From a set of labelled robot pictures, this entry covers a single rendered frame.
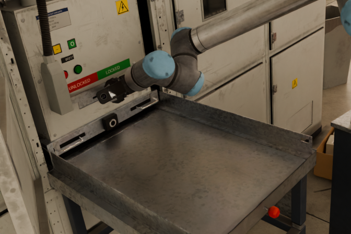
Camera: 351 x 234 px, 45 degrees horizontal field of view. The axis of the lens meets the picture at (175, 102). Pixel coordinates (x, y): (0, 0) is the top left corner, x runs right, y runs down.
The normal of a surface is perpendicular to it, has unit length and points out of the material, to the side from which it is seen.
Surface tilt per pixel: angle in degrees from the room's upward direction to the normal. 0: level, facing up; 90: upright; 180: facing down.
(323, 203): 0
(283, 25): 90
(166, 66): 57
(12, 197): 90
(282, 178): 0
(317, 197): 0
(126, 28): 90
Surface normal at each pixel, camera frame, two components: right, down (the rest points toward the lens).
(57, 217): 0.72, 0.22
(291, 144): -0.69, 0.39
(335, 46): 0.37, 0.41
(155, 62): 0.52, -0.28
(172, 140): -0.11, -0.90
